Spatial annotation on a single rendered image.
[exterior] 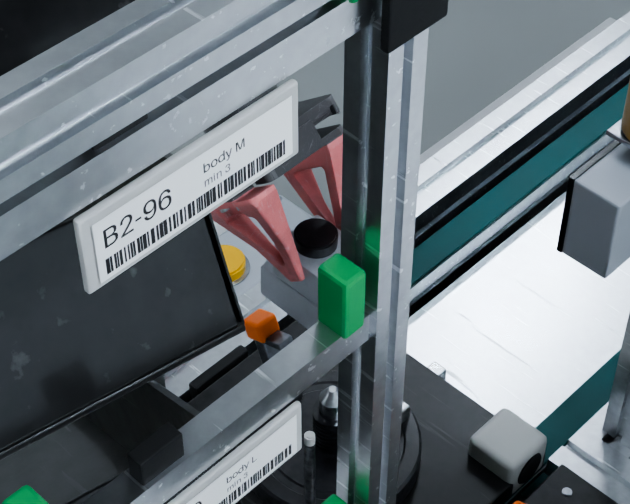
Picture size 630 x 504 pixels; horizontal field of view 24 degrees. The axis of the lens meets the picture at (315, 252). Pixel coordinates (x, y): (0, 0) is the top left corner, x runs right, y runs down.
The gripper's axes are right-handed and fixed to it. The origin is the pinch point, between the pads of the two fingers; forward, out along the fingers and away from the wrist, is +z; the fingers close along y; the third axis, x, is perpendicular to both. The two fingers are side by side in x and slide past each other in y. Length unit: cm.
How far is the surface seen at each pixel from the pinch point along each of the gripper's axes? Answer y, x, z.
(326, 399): -0.2, 8.2, 12.2
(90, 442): -22.9, -6.1, -0.9
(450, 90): 137, 146, 35
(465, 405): 11.5, 9.3, 20.9
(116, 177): -32, -44, -19
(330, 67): 126, 163, 21
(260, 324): 0.0, 11.9, 5.6
